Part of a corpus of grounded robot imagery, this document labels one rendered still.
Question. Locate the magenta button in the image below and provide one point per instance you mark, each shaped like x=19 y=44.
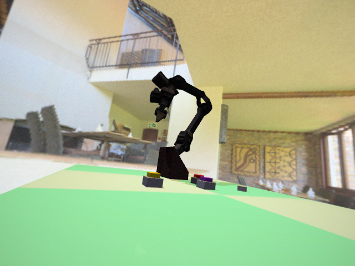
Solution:
x=206 y=183

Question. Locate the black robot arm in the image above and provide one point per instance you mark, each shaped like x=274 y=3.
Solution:
x=184 y=138

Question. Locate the yellow button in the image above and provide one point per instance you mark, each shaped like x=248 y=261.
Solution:
x=153 y=179

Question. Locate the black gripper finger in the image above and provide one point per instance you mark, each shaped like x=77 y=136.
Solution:
x=165 y=101
x=159 y=116

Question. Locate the tan cube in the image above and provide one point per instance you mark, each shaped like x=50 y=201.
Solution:
x=242 y=188

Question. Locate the red button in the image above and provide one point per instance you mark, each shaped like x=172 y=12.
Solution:
x=195 y=178

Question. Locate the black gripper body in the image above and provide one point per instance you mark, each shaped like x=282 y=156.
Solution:
x=167 y=92

